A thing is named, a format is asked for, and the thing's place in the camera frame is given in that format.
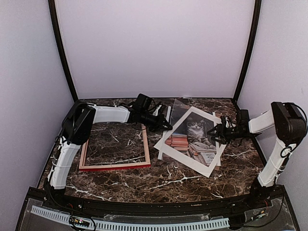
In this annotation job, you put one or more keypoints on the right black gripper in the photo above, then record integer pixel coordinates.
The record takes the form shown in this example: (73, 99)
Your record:
(219, 127)

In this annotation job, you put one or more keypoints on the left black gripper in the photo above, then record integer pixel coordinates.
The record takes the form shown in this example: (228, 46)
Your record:
(159, 126)

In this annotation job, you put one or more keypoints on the clear acrylic sheet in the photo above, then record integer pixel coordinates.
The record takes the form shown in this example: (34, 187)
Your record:
(179, 108)

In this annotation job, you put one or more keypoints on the red wooden picture frame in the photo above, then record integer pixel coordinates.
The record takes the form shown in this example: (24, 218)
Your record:
(114, 166)

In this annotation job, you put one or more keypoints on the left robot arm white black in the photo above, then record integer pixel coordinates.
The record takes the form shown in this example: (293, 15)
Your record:
(77, 125)

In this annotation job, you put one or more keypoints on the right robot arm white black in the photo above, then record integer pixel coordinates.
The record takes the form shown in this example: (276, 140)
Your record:
(291, 126)

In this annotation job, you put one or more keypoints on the cat on books photo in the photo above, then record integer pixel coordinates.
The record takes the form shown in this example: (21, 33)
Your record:
(192, 140)

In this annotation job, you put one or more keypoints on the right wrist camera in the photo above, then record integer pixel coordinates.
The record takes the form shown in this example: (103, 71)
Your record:
(241, 119)

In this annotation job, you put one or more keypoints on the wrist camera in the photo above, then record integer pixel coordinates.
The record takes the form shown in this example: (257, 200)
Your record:
(144, 103)
(241, 119)

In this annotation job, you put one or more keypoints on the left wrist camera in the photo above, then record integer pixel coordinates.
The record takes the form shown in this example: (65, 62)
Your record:
(144, 103)

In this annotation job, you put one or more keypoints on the black front rail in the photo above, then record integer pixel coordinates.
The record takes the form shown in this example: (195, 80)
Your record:
(231, 206)

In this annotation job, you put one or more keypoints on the white slotted cable duct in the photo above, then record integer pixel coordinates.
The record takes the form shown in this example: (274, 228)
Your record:
(100, 225)

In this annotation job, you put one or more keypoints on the right black corner post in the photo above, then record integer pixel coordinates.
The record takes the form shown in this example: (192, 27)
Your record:
(249, 49)

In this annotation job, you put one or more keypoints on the black corner post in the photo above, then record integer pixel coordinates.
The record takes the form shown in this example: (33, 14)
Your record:
(249, 49)
(60, 48)

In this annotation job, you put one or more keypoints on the left black corner post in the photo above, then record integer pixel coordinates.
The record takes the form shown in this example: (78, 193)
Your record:
(60, 48)

